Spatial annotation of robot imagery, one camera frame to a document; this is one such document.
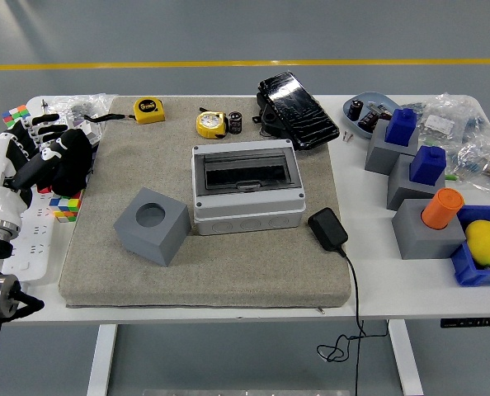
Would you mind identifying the grey junction box with lid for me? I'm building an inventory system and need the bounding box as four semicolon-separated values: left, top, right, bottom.
191;139;307;236

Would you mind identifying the orange cylinder battery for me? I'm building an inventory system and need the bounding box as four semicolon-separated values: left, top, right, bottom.
420;187;465;229

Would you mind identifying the white power strip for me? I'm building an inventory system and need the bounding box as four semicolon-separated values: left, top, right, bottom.
1;189;63;286

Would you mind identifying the colourful puzzle cube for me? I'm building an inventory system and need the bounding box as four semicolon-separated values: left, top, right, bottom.
49;191;83;224
1;104;34;130

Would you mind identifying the black cloth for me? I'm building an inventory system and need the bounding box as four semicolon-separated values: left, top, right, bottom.
38;128;96;197

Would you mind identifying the white printed carton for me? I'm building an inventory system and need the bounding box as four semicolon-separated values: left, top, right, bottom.
63;115;104;146

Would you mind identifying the clear bag of parts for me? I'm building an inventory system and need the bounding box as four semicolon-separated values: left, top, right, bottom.
42;93;116;125
401;93;490;145
446;135;490;195

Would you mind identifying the grey block with round hole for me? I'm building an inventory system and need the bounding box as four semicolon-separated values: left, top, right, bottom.
112;187;191;267

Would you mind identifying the square yellow tape measure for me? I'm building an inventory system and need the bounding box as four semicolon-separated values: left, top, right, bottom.
83;97;167;125

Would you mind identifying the white table leg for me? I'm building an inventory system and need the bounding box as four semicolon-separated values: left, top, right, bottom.
388;319;424;396
87;324;118;396

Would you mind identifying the round yellow tape measure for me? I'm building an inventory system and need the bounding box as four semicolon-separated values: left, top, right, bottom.
195;110;229;139

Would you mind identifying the grey-brown fabric mat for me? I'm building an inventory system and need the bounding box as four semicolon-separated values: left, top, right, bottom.
59;95;352;309

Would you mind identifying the black plastic holder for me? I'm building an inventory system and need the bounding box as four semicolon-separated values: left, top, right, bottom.
252;92;287;137

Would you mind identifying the black cracked glossy phone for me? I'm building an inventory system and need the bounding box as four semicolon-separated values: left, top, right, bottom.
257;71;340;151

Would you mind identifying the black power adapter plug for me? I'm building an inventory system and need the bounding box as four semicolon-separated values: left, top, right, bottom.
307;207;349;252

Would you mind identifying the dark lying capacitor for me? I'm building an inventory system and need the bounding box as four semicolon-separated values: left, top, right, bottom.
356;111;380;134

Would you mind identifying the grey holder block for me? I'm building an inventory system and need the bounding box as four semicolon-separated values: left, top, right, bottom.
364;119;420;175
386;153;448;211
391;199;467;260

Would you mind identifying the small metal clip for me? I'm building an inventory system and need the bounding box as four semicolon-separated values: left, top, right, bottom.
366;102;390;120

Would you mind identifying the blue-grey oval tray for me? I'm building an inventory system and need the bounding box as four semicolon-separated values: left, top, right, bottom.
342;91;398;140

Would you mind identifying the blue plastic block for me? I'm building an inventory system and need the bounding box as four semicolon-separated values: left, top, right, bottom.
408;144;447;186
384;107;418;146

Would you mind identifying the blue plastic bin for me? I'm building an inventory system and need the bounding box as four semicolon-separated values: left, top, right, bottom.
450;205;490;287

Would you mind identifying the black table control panel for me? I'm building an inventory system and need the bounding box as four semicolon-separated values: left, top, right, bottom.
441;316;490;329

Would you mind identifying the yellow lemon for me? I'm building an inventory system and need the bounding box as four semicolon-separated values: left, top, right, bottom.
464;219;490;266

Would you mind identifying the black adapter cord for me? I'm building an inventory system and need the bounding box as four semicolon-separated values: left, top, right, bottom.
317;243;389;396

